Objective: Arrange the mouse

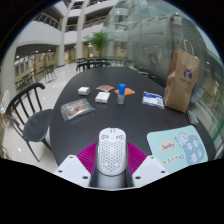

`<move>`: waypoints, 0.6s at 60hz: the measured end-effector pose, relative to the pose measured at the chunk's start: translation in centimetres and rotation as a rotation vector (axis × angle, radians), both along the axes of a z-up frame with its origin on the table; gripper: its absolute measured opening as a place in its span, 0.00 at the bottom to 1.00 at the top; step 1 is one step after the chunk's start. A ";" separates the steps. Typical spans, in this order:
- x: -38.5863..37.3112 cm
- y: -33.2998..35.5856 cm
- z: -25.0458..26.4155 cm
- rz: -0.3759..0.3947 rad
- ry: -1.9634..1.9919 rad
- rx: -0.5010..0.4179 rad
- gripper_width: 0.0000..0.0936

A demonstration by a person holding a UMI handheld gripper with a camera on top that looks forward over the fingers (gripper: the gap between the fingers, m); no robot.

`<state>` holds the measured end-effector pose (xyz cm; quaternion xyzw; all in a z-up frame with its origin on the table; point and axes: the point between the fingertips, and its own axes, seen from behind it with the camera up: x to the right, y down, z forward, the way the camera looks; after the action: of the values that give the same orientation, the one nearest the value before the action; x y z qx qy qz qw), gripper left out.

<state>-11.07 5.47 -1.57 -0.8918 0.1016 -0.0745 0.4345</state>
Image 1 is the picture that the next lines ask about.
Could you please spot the white and blue plastic packet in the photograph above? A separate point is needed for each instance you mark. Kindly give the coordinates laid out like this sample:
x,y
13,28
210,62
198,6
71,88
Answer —
x,y
153,99

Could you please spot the clear plastic snack bag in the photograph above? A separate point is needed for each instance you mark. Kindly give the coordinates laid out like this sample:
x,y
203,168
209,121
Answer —
x,y
77,108

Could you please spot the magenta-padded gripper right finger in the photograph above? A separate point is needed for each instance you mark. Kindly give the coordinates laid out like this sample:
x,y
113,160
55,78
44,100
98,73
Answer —
x,y
150,168

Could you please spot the white honeycomb computer mouse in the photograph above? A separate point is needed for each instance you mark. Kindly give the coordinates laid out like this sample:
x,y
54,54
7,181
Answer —
x,y
111,153

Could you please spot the black chairs behind table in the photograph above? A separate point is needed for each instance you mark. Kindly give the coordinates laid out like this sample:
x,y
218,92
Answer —
x,y
91,64

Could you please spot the small white box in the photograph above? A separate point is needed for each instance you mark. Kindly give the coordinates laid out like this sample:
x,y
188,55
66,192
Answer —
x,y
84,91

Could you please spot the far group of black chairs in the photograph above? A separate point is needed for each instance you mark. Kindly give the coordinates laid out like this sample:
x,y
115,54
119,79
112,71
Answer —
x,y
49,71

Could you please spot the brown paper bag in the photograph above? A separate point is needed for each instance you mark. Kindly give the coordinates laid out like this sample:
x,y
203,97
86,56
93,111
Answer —
x,y
180,86

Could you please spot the brown flat packet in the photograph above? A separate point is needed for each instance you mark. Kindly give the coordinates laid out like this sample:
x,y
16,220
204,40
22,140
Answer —
x,y
105,88

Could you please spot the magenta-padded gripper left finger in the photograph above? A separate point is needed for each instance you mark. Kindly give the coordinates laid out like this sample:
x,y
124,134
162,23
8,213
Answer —
x,y
71,168

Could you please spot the white flat box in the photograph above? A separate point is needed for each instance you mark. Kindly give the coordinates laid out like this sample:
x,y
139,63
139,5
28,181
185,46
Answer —
x,y
102,97

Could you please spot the black chair with grey seat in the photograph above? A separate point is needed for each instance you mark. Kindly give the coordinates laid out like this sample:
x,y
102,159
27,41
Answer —
x,y
38,126

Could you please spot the small blue-capped bottle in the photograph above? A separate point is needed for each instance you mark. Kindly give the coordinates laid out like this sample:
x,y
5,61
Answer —
x,y
121,95

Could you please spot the green potted plant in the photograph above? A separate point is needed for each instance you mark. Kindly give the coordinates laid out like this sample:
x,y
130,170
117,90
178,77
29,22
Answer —
x,y
100,41

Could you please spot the light blue printed mouse pad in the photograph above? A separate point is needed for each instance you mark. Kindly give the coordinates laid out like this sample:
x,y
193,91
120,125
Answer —
x,y
181,150

